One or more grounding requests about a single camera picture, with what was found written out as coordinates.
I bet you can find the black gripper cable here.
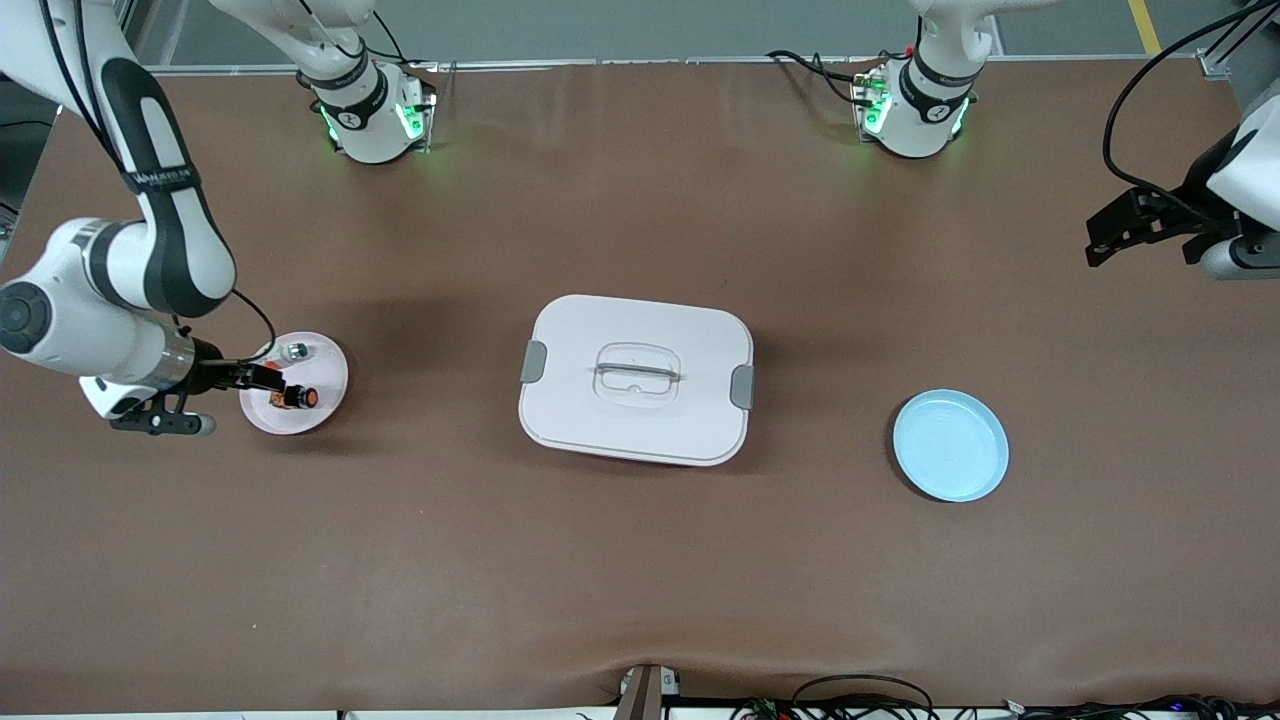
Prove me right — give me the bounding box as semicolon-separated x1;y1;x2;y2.
228;288;278;367
1102;0;1280;221

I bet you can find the black cable bundle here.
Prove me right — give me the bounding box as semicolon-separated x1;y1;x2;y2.
730;675;1280;720

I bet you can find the white lidded storage box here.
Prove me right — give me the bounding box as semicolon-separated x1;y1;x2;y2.
518;293;756;468

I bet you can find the black left arm base cable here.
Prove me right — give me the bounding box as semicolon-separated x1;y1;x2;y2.
767;45;906;109

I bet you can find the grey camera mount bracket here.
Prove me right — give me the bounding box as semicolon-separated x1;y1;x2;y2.
615;663;681;720

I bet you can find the pink round plate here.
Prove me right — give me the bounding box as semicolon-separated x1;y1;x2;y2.
239;331;350;436

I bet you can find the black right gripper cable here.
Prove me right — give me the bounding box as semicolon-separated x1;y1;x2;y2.
228;288;278;367

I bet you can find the black right arm base cable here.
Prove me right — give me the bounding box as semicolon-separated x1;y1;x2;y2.
335;8;441;76

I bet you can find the aluminium frame post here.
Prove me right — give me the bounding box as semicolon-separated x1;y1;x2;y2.
108;0;166;73
1195;0;1280;86

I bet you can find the aluminium table edge rail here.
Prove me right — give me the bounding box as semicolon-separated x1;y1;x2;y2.
145;54;1231;77

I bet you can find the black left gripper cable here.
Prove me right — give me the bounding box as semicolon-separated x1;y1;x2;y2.
1102;0;1280;221

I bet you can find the brown table cover mat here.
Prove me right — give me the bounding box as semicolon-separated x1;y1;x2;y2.
0;58;1280;713

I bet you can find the light blue round plate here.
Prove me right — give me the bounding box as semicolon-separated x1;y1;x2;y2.
892;389;1010;503

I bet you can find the black arm base cable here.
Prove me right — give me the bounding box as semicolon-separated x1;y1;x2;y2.
335;8;441;76
767;45;906;109

